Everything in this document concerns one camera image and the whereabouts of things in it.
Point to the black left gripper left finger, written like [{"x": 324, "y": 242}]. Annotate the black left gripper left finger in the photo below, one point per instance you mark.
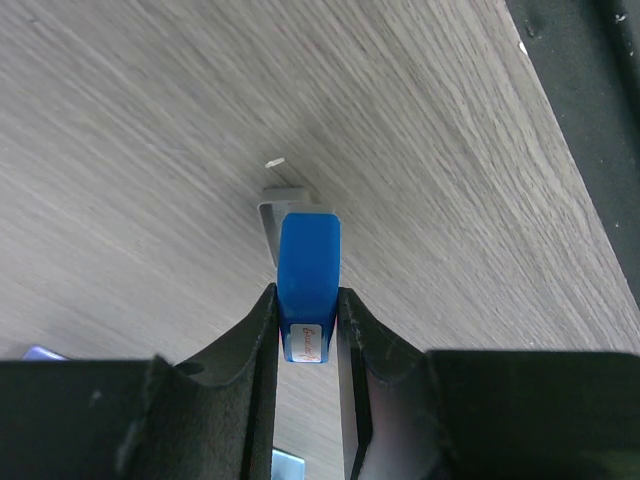
[{"x": 208, "y": 417}]

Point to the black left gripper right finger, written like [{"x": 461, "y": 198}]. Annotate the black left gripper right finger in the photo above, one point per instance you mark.
[{"x": 481, "y": 414}]

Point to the purple drawer box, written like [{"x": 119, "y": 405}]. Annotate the purple drawer box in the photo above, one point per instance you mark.
[{"x": 39, "y": 353}]

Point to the blue pencil sharpener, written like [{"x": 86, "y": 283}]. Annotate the blue pencil sharpener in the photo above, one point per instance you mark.
[{"x": 308, "y": 279}]

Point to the grey eraser sleeve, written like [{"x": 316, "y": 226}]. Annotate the grey eraser sleeve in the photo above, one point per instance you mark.
[{"x": 276, "y": 203}]

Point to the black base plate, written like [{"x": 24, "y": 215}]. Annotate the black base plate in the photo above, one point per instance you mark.
[{"x": 586, "y": 55}]

